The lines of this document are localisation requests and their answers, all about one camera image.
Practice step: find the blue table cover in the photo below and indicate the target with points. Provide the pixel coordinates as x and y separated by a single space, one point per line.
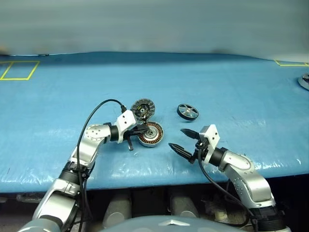
72 96

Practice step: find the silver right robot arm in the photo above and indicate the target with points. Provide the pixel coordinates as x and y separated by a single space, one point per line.
253 183

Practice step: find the motor housing with copper windings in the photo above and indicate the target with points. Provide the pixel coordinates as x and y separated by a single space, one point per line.
154 138

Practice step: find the round silver motor lid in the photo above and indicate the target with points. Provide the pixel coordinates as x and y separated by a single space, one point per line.
148 106

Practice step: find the silver metal object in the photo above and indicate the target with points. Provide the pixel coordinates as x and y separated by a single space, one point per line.
304 82

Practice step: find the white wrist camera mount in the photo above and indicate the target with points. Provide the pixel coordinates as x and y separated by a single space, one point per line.
125 120
212 135

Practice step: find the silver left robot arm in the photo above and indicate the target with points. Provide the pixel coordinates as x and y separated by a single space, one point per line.
89 147

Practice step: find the grey robot torso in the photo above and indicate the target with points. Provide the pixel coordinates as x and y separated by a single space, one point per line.
169 224

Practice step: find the black silver spoked rotor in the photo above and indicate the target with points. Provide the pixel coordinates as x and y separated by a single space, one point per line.
187 111

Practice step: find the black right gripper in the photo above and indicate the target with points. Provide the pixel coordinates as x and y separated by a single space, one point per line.
201 147

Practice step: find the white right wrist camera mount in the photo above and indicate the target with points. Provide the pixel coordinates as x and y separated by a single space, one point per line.
212 135

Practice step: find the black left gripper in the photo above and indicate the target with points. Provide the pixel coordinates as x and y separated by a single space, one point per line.
130 134

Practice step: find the grey rounded shape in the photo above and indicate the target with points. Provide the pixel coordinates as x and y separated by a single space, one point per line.
184 205
117 210

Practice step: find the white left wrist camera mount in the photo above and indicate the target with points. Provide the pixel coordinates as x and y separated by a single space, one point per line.
125 120

